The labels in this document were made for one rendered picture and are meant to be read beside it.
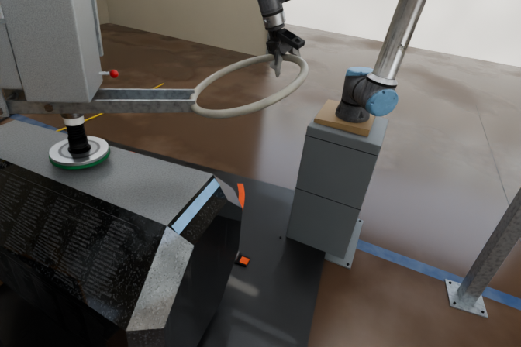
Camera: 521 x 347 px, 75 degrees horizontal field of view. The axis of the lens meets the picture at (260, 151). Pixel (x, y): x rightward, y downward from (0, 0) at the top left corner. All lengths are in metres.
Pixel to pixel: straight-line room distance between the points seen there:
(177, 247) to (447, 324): 1.60
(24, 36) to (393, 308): 2.10
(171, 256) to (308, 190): 1.08
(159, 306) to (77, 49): 0.86
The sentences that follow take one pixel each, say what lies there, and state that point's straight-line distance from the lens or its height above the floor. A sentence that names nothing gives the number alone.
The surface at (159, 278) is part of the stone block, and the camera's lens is 1.23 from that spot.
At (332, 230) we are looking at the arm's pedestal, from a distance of 2.19.
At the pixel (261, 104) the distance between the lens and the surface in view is 1.14.
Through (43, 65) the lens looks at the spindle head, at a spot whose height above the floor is 1.26.
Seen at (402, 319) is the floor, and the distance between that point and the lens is 2.20.
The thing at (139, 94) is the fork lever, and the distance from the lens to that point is 1.44.
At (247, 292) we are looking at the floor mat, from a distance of 2.03.
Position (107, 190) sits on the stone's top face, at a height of 0.83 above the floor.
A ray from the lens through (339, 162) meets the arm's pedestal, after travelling 1.91.
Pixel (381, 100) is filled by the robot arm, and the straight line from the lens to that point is 1.71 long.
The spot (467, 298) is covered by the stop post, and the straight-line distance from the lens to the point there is 2.44.
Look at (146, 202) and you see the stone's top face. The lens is 1.29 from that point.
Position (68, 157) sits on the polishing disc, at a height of 0.89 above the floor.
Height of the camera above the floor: 1.64
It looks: 31 degrees down
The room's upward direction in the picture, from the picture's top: 7 degrees clockwise
